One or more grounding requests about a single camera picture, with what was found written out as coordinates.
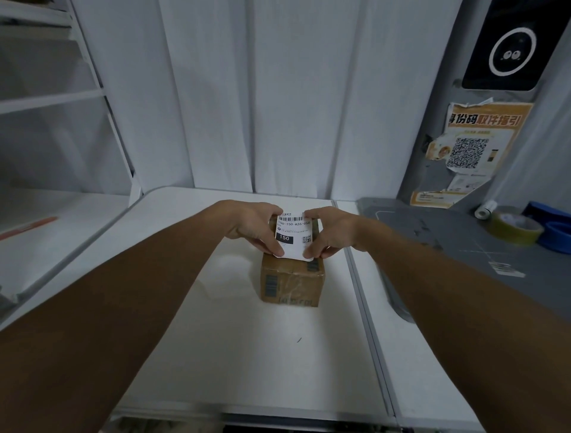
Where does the orange paper poster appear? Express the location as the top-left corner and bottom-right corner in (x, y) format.
(409, 99), (534, 209)

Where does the person's left hand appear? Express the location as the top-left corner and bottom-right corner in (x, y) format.
(218, 200), (286, 259)

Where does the grey scanner post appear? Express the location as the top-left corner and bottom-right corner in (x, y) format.
(397, 0), (571, 211)

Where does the red marker pen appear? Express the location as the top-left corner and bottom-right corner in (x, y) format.
(0, 216), (59, 241)

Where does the white shipping label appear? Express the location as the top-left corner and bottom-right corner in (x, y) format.
(269, 213), (318, 262)

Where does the barcode sticker scrap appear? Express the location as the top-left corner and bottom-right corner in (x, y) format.
(487, 261), (526, 279)

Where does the person's right hand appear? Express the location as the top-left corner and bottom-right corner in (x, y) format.
(303, 207), (371, 262)

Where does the dark blue tape roll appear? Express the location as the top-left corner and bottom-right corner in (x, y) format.
(522, 200), (571, 228)

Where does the white curtain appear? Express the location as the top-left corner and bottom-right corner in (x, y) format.
(71, 0), (571, 215)

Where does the brown cardboard box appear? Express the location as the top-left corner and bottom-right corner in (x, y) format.
(260, 218), (327, 309)

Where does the bright blue tape roll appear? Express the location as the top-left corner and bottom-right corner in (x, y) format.
(537, 221), (571, 255)

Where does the white shelf rack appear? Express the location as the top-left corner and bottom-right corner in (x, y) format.
(0, 0), (143, 313)

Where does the olive packing tape roll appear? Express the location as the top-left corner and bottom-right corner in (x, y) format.
(486, 206), (545, 246)

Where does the person's right forearm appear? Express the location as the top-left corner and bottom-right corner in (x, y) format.
(356, 218), (571, 433)

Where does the black screen with white ring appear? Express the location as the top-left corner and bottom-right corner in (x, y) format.
(462, 0), (567, 92)

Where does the person's left forearm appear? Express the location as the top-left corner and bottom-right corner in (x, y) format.
(0, 203), (237, 433)

